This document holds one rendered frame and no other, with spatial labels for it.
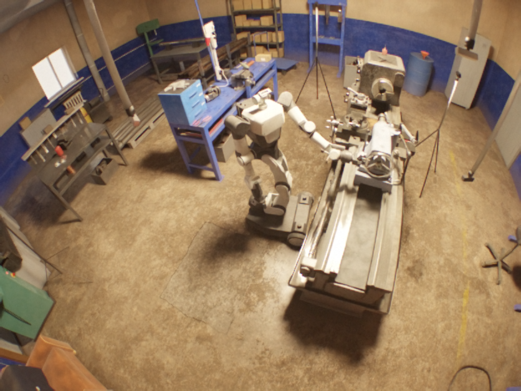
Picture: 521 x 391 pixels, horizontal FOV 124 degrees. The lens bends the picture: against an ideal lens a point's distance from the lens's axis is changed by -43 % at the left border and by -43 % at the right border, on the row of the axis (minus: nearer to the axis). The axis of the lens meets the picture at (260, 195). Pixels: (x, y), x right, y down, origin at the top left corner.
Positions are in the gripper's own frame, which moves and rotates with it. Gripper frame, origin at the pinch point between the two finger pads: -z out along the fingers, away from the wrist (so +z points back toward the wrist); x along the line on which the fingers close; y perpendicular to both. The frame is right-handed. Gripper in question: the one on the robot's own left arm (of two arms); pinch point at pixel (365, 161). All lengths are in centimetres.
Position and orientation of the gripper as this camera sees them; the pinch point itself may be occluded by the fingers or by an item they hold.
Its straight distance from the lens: 176.0
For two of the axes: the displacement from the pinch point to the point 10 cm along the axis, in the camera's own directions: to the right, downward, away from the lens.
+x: -4.0, 7.3, -5.5
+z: -9.1, -2.6, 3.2
